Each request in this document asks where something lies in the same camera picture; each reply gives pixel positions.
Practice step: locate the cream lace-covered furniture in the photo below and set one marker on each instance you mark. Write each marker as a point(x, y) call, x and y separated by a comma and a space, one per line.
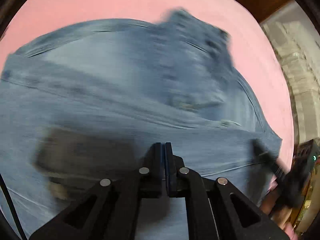
point(295, 67)

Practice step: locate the person's right forearm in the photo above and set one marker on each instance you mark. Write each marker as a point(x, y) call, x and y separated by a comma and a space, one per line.
point(280, 217)

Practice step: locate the blue denim jacket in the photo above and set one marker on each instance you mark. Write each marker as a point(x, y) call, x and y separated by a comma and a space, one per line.
point(112, 92)

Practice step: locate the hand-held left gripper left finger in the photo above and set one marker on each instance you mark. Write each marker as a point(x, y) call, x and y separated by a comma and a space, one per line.
point(158, 170)

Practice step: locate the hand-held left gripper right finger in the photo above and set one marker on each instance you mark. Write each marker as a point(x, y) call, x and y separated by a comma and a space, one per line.
point(170, 170)

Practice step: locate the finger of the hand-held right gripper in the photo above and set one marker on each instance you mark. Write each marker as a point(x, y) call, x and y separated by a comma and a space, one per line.
point(265, 155)

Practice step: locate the wooden drawer cabinet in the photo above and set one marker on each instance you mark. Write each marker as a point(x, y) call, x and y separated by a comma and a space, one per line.
point(308, 195)

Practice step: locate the pink bed sheet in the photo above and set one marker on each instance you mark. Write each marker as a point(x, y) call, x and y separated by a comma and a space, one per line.
point(100, 0)

